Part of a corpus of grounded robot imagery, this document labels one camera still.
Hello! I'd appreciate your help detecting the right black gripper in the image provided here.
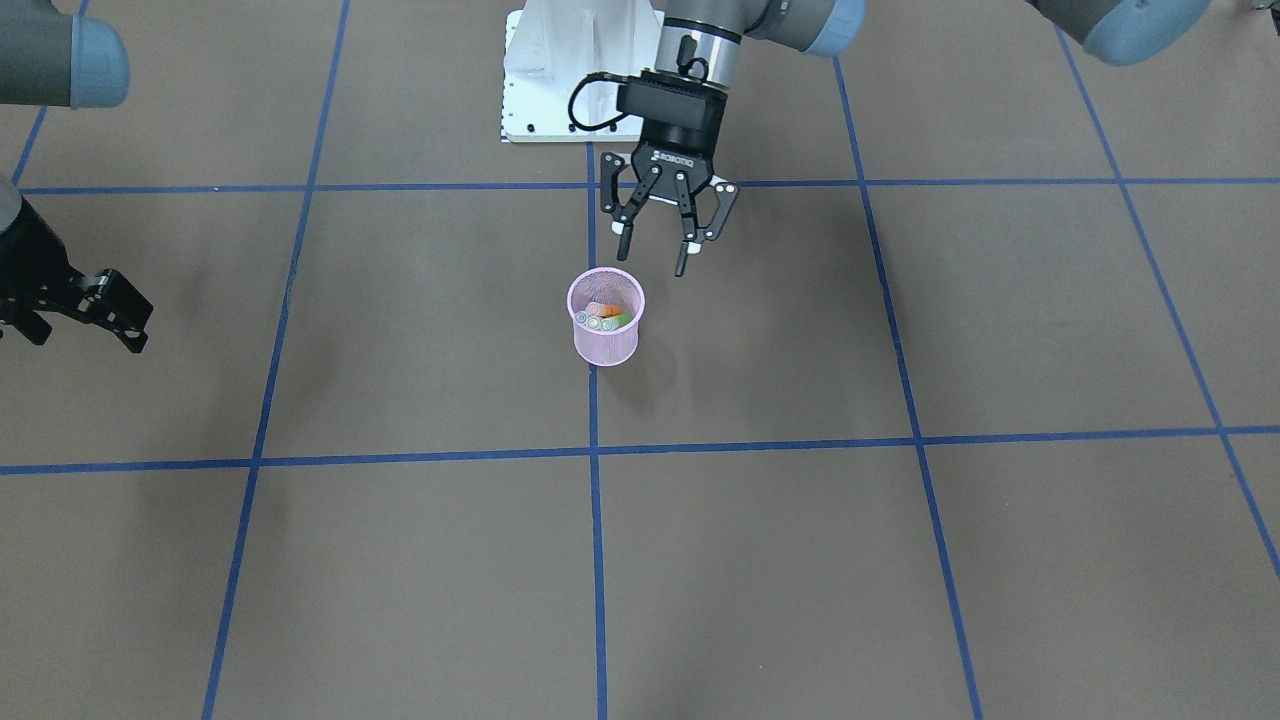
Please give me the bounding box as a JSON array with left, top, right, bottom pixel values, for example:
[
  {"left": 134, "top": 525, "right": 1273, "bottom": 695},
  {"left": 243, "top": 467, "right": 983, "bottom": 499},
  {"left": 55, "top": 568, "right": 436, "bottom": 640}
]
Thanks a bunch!
[{"left": 1, "top": 195, "right": 154, "bottom": 354}]

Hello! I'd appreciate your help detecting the pink mesh pen holder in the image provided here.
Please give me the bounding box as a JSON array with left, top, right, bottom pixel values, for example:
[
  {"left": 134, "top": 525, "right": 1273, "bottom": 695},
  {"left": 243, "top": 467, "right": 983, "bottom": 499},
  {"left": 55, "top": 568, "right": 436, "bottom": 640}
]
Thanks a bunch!
[{"left": 564, "top": 266, "right": 646, "bottom": 366}]

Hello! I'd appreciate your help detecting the orange marker pen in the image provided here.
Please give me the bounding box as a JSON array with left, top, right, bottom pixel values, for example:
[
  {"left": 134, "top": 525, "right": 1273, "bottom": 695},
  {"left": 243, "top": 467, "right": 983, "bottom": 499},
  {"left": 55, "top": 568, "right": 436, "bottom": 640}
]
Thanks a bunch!
[{"left": 585, "top": 302, "right": 626, "bottom": 318}]

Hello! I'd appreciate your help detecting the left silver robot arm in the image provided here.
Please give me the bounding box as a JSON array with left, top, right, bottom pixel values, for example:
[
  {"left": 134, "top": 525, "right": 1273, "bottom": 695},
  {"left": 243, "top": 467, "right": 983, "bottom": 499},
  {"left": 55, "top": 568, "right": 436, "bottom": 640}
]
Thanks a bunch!
[{"left": 3, "top": 1, "right": 867, "bottom": 354}]

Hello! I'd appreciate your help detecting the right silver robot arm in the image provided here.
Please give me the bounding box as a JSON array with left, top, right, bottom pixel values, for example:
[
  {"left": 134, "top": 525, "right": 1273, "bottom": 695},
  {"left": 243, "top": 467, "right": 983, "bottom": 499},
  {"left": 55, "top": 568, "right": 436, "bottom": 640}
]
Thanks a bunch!
[{"left": 1, "top": 1, "right": 154, "bottom": 354}]

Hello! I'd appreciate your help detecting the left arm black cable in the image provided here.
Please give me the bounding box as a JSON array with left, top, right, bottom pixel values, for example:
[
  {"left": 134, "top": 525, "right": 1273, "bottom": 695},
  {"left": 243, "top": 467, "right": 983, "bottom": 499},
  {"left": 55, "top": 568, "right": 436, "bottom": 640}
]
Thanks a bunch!
[{"left": 568, "top": 70, "right": 641, "bottom": 133}]

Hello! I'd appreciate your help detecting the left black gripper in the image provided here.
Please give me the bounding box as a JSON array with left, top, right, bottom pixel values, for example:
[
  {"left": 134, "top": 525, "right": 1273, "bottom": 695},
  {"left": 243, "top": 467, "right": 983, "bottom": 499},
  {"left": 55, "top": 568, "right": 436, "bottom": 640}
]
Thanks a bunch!
[{"left": 599, "top": 70, "right": 741, "bottom": 278}]

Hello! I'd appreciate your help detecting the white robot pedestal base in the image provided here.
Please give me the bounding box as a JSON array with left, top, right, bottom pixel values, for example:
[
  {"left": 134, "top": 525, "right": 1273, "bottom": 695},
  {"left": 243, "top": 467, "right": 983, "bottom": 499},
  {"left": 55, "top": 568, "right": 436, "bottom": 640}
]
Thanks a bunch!
[{"left": 500, "top": 1, "right": 664, "bottom": 143}]

